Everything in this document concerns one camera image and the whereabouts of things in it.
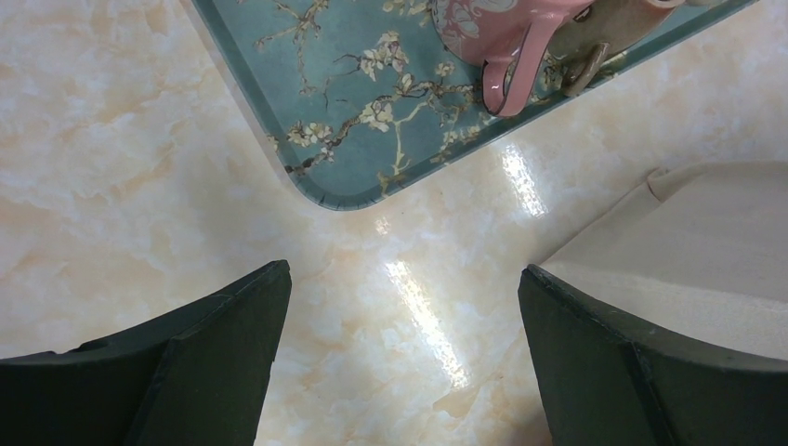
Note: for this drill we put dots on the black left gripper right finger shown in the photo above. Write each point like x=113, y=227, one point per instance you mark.
x=608, y=377

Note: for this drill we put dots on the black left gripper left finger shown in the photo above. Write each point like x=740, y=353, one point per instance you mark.
x=196, y=375

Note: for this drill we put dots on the cream canvas tote bag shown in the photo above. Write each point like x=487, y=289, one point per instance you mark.
x=700, y=250

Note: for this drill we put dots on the brown striped mug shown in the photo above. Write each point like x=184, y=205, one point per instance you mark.
x=601, y=31

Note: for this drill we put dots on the pink patterned mug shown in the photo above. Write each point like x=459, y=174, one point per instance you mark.
x=507, y=39

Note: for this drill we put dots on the teal floral serving tray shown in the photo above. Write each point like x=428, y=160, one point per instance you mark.
x=360, y=98

